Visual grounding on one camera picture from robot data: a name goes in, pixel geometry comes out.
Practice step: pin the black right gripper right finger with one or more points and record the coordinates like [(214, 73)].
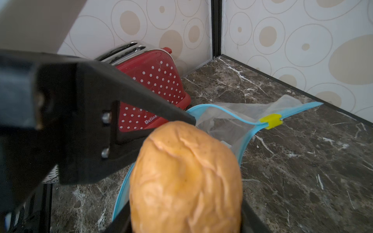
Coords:
[(250, 222)]

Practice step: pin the red steel toaster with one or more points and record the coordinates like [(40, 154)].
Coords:
[(155, 69)]

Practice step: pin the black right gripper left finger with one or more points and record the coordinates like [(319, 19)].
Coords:
[(122, 223)]

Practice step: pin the black corner frame post left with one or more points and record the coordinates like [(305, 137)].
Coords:
[(216, 26)]

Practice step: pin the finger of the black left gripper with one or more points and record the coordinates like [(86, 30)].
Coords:
[(95, 148)]

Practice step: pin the orange wrinkled potato front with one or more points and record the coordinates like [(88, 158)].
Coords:
[(185, 181)]

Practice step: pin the white patterned bowl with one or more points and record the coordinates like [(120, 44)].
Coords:
[(52, 177)]

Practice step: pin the clear blue zipper bag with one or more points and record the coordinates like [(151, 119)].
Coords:
[(235, 124)]

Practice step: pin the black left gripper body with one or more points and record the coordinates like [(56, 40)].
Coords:
[(37, 91)]

